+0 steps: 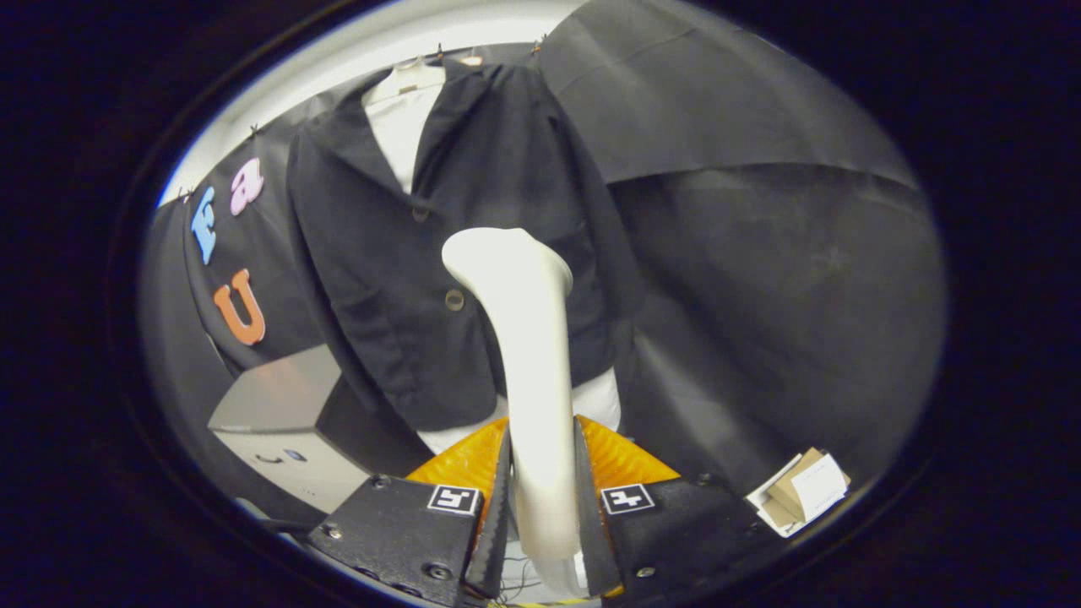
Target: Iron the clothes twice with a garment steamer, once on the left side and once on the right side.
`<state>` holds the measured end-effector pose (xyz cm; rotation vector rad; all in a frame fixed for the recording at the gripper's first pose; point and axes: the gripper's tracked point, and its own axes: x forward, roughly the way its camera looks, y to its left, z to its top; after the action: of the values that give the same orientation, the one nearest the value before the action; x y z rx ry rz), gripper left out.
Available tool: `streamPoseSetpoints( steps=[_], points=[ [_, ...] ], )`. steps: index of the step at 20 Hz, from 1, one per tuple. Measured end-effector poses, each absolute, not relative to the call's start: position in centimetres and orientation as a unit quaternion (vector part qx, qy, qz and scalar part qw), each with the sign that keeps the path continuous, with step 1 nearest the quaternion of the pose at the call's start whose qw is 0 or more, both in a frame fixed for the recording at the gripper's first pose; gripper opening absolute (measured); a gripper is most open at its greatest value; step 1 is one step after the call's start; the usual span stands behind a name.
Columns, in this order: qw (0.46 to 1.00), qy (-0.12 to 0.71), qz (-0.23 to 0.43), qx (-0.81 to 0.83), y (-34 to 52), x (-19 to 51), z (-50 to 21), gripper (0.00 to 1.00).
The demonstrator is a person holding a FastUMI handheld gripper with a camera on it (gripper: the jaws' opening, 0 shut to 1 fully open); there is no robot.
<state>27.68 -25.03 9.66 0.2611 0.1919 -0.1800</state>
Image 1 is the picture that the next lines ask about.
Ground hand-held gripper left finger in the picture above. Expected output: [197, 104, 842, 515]
[306, 416, 513, 608]

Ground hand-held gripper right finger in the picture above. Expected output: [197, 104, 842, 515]
[574, 415, 786, 602]

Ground white garment steamer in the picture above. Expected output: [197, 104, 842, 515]
[441, 228, 592, 600]

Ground black jacket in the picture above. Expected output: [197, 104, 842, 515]
[285, 57, 647, 433]

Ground cardboard box with paper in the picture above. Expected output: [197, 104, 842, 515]
[745, 448, 852, 539]

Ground grey drawer cabinet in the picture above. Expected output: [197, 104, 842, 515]
[207, 342, 432, 516]

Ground black backdrop cloth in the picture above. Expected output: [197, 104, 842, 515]
[139, 0, 947, 524]

